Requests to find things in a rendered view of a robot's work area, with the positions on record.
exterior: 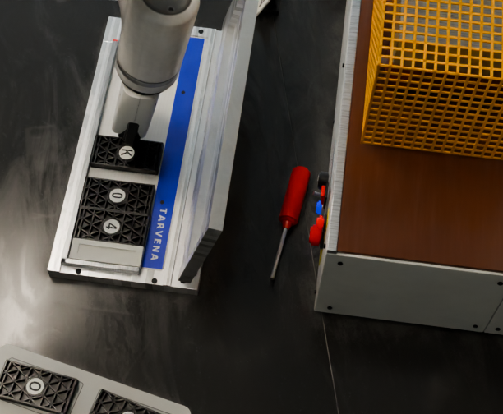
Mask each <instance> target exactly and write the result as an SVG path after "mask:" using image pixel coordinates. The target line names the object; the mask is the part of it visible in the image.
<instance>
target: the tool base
mask: <svg viewBox="0 0 503 414"><path fill-rule="evenodd" d="M121 28H122V22H121V18H117V17H111V16H109V17H108V23H107V26H106V30H105V33H104V40H103V43H102V47H101V50H100V54H99V60H98V64H97V67H96V71H95V77H94V80H93V84H92V87H91V92H90V97H89V101H88V104H87V108H86V111H85V118H84V121H83V125H82V128H81V134H80V138H79V141H78V145H77V149H76V155H75V158H74V162H73V165H72V171H71V176H70V179H69V182H68V186H67V192H66V195H65V199H64V202H63V207H62V212H61V216H60V219H59V223H58V229H57V233H56V237H55V240H54V244H53V249H52V253H51V256H50V261H49V264H48V274H49V277H54V278H66V279H73V280H80V281H86V282H93V283H105V284H112V285H118V286H125V287H132V288H144V289H151V290H158V291H164V292H176V293H183V294H190V295H198V292H199V286H200V281H201V272H202V267H203V264H202V265H201V267H200V268H199V270H198V272H197V273H196V275H195V277H194V279H193V280H192V282H191V283H184V282H181V281H178V275H179V270H180V267H181V265H182V257H183V252H184V247H185V246H184V242H185V236H186V231H187V223H188V218H189V214H190V208H191V203H192V195H193V190H194V186H195V180H196V171H197V167H198V162H199V157H200V152H201V149H202V144H203V139H204V134H205V133H204V129H205V120H206V115H207V110H208V106H209V101H210V92H211V87H212V82H213V78H214V73H215V64H216V59H217V54H218V49H219V46H220V40H221V36H222V31H219V30H216V29H210V28H202V27H195V26H193V29H192V33H191V37H199V38H204V39H205V47H204V52H203V57H202V61H201V69H200V75H199V79H198V84H197V88H196V97H195V101H194V106H193V110H192V119H191V123H190V128H189V132H188V138H187V146H186V150H185V155H184V160H183V164H182V172H181V177H180V182H179V187H178V195H177V199H176V204H175V209H174V213H173V221H172V227H171V231H170V235H169V240H168V249H167V253H166V258H165V262H164V268H163V269H162V270H153V269H141V270H139V275H136V274H125V273H118V272H111V271H104V270H97V269H85V268H78V267H71V266H65V265H61V262H60V261H61V258H62V252H63V248H64V244H65V241H66V237H67V231H68V227H69V223H70V220H71V216H72V210H73V206H74V203H75V199H76V193H77V189H78V186H79V181H80V178H81V172H82V169H83V164H84V161H85V155H86V151H87V147H88V144H89V140H90V133H91V130H92V126H93V123H94V119H95V113H96V109H97V106H98V102H99V96H100V92H101V89H102V84H103V81H104V75H105V72H106V67H107V64H108V58H109V54H110V50H111V47H112V43H113V40H114V39H117V40H118V43H119V40H120V35H121ZM198 30H204V33H203V34H199V33H198ZM76 269H81V273H80V274H76ZM152 278H157V280H158V282H157V283H152V282H151V280H152Z"/></svg>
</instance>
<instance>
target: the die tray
mask: <svg viewBox="0 0 503 414"><path fill-rule="evenodd" d="M6 359H8V360H11V361H16V362H20V363H22V364H26V365H28V366H34V367H37V368H40V369H44V370H49V371H52V372H55V373H59V374H61V375H67V376H70V377H73V378H77V379H78V381H79V382H78V385H77V387H76V391H75V393H74V395H73V398H72V402H71V404H70V407H69V409H68V411H67V414H90V411H91V409H92V407H93V406H94V404H95V401H96V399H97V397H98V396H99V393H100V391H101V389H105V390H107V391H109V392H111V393H115V394H117V395H118V396H121V397H123V398H126V399H128V400H130V401H133V402H134V403H138V404H140V405H142V406H144V407H147V408H149V409H151V410H153V411H156V412H158V413H161V414H191V412H190V410H189V409H188V408H187V407H185V406H183V405H181V404H178V403H175V402H171V401H169V400H167V399H164V398H160V397H157V396H154V395H153V394H150V393H146V392H143V391H141V390H139V389H134V388H132V387H129V386H127V385H125V384H120V383H118V382H115V381H113V380H110V379H106V378H104V377H102V376H99V375H95V374H92V373H90V372H88V371H85V370H81V369H78V368H76V367H74V366H69V365H67V364H64V363H62V362H60V361H55V360H53V359H50V358H48V357H46V356H41V355H39V354H36V353H34V352H30V351H27V350H25V349H23V348H20V347H16V346H13V345H11V344H6V345H4V346H2V347H1V348H0V374H1V372H2V368H3V366H4V364H5V362H6ZM0 414H54V413H51V412H46V411H43V410H39V409H36V408H33V407H28V406H25V405H21V404H19V403H15V402H10V401H7V400H4V399H0Z"/></svg>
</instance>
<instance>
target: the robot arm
mask: <svg viewBox="0 0 503 414"><path fill-rule="evenodd" d="M113 1H118V4H119V8H120V13H121V22H122V28H121V35H120V40H119V44H118V51H117V56H116V60H115V67H116V71H117V74H118V76H119V77H120V79H121V81H122V83H121V87H120V90H119V94H118V101H117V104H116V108H115V113H114V117H113V125H112V130H113V132H115V133H118V137H123V139H124V140H125V142H124V144H127V145H133V142H134V140H135V139H137V140H140V139H142V138H144V137H145V136H146V133H147V131H148V129H149V126H150V123H151V120H152V117H153V115H154V112H155V108H156V104H157V102H158V99H159V94H160V93H162V92H164V91H165V90H167V89H168V88H170V87H171V86H172V85H173V84H174V83H175V81H176V80H177V78H178V74H179V72H180V69H181V65H182V60H183V58H184V55H185V52H186V49H187V45H188V42H189V39H190V36H191V33H192V29H193V26H194V23H195V20H196V16H197V12H198V10H199V7H200V0H113Z"/></svg>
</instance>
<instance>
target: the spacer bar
mask: <svg viewBox="0 0 503 414"><path fill-rule="evenodd" d="M143 255H144V247H143V246H132V245H125V244H118V243H112V242H105V241H92V240H86V239H79V238H73V241H72V248H71V251H70V255H69V259H74V260H86V261H92V262H99V263H105V264H112V265H125V266H131V267H138V268H139V270H141V263H142V259H143Z"/></svg>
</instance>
